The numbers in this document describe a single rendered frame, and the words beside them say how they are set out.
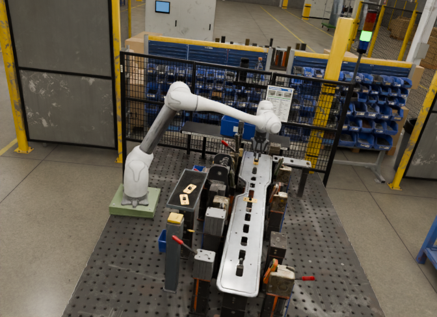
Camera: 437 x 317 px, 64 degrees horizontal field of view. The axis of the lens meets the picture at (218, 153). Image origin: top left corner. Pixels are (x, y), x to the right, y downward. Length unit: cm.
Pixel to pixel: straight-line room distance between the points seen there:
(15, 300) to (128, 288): 122
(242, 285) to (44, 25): 347
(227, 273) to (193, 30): 753
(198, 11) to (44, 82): 502
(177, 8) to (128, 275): 734
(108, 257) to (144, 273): 24
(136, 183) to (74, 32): 226
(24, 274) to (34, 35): 247
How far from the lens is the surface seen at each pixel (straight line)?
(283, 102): 292
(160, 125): 240
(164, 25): 882
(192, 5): 869
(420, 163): 500
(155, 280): 203
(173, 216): 167
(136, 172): 232
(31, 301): 299
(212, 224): 180
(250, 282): 164
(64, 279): 307
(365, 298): 222
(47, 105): 456
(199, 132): 286
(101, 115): 437
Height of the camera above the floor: 218
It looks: 27 degrees down
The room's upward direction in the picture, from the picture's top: 7 degrees clockwise
